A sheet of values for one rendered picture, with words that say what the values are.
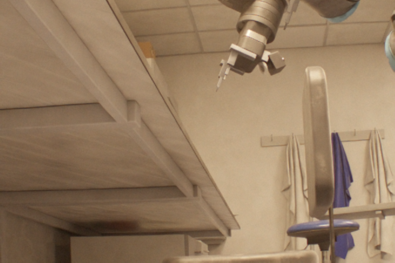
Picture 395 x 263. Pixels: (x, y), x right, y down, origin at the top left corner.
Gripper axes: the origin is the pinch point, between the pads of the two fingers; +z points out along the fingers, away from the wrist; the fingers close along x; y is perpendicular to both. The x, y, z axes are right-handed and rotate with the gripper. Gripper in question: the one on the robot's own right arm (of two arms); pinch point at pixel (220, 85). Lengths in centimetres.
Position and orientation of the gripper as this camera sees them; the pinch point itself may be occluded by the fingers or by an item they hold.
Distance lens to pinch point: 123.1
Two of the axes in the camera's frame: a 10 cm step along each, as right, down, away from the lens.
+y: 9.1, 4.0, 0.9
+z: -3.3, 8.4, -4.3
